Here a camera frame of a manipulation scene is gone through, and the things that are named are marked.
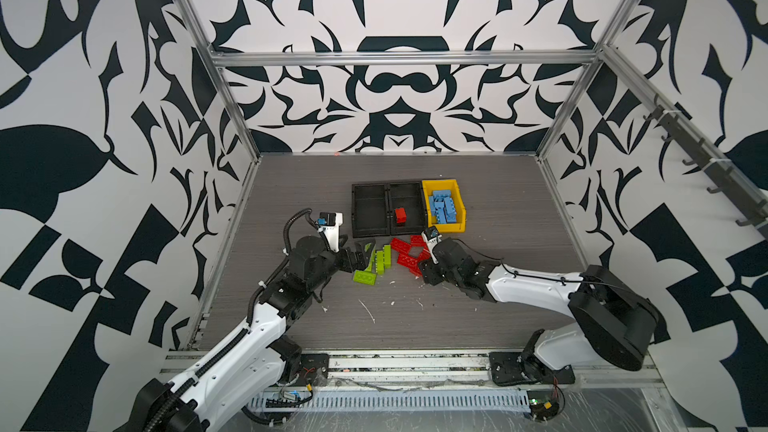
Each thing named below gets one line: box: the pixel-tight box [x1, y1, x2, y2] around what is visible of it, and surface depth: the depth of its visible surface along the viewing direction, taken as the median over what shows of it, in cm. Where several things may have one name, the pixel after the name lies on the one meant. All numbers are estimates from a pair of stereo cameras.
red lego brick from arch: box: [396, 252, 422, 271], surface depth 93 cm
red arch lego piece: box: [408, 249, 431, 277], surface depth 92 cm
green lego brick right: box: [377, 244, 391, 275], surface depth 91 cm
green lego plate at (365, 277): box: [353, 270, 377, 286], surface depth 91 cm
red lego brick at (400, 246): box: [390, 237, 412, 255], surface depth 96 cm
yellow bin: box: [422, 179, 466, 233], surface depth 100 cm
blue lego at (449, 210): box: [443, 201, 457, 223], surface depth 101 cm
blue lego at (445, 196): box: [440, 189, 455, 211], surface depth 102 cm
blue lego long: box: [433, 190, 450, 224], surface depth 103 cm
